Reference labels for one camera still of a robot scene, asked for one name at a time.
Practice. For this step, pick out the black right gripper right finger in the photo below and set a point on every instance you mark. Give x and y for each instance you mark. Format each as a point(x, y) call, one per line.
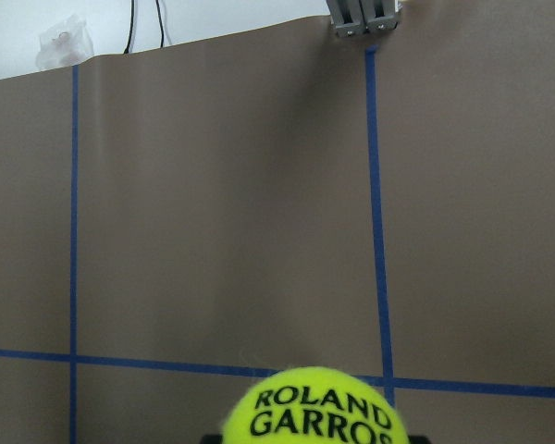
point(419, 439)

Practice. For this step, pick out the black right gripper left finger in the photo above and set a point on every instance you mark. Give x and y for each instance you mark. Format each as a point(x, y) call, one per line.
point(211, 439)

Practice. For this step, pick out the yellow Roland Garros tennis ball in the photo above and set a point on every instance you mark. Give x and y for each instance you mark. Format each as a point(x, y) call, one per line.
point(313, 405)

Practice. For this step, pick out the clear plastic bag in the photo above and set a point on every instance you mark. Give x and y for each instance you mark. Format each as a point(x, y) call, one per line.
point(67, 43)

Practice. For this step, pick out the grey aluminium frame post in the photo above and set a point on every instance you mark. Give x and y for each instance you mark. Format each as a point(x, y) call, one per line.
point(357, 17)

